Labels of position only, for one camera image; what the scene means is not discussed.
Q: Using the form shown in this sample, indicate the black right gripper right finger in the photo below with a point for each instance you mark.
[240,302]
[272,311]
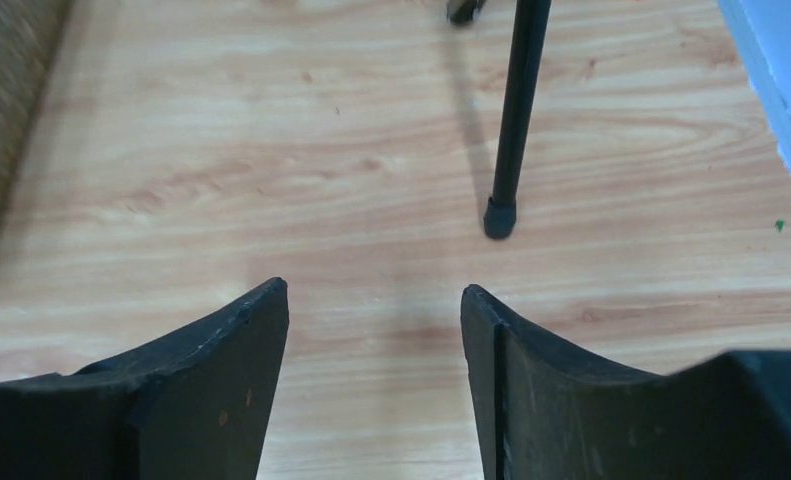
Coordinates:
[546,408]

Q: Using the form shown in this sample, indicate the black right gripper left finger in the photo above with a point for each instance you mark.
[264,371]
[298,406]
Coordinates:
[192,404]

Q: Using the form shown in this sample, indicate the black music stand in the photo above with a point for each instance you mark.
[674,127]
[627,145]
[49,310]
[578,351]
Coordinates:
[528,37]

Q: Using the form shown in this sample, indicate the woven wicker tray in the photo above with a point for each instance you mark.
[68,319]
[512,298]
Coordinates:
[30,35]

